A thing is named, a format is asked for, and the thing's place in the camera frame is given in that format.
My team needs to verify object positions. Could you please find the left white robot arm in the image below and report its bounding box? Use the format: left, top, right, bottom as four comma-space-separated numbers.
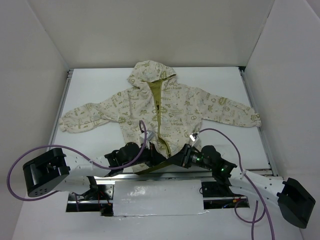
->
22, 142, 166, 200

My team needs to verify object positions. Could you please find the cream jacket with green print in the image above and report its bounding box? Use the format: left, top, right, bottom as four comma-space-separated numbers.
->
58, 59, 262, 176

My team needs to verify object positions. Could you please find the silver foil covered panel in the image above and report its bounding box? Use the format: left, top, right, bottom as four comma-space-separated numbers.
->
113, 180, 205, 217

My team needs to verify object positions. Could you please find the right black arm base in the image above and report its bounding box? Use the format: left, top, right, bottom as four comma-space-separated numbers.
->
199, 181, 245, 199

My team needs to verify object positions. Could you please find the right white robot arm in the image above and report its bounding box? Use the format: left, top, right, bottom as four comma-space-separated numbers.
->
168, 144, 316, 229

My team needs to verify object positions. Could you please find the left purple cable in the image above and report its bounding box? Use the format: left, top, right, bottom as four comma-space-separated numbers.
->
6, 120, 147, 202

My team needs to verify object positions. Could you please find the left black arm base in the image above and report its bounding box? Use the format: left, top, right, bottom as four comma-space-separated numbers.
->
80, 176, 114, 201

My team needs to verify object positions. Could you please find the left aluminium frame rail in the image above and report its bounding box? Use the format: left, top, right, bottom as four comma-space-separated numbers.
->
48, 69, 74, 145

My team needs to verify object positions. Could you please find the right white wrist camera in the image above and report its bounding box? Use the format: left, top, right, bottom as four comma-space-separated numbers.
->
189, 133, 201, 148

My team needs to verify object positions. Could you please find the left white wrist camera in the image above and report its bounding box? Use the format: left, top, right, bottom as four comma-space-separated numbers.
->
139, 130, 155, 149

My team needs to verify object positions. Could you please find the aluminium front rail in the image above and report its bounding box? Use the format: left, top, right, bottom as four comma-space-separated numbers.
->
94, 171, 215, 183

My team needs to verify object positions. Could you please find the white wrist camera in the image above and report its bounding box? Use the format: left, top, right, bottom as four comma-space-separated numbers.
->
189, 133, 201, 148
139, 130, 155, 149

